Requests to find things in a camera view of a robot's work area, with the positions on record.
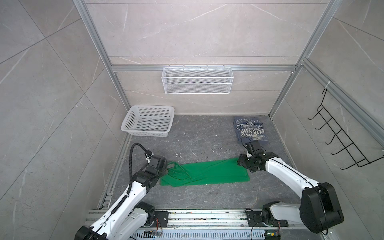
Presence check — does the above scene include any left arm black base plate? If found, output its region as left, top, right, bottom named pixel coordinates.
left=155, top=211, right=170, bottom=228

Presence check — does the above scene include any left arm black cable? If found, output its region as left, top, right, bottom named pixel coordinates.
left=127, top=142, right=152, bottom=194

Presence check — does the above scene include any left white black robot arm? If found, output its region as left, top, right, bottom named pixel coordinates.
left=75, top=155, right=168, bottom=240

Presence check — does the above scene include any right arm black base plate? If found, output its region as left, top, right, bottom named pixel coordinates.
left=245, top=209, right=289, bottom=227

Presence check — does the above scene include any green tank top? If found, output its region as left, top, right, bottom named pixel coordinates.
left=160, top=158, right=250, bottom=187

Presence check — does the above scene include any blue-grey tank top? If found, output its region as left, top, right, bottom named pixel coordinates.
left=234, top=116, right=268, bottom=144

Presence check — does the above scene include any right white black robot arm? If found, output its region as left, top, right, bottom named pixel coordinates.
left=238, top=141, right=345, bottom=235

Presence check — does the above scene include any black wire hook rack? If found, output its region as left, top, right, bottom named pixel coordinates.
left=308, top=89, right=384, bottom=171

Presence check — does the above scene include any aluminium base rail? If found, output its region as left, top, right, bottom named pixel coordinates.
left=82, top=209, right=334, bottom=240

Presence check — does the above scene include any white plastic laundry basket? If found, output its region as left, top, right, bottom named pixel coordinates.
left=121, top=105, right=175, bottom=137

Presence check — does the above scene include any white wire mesh shelf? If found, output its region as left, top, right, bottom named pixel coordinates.
left=162, top=67, right=234, bottom=95

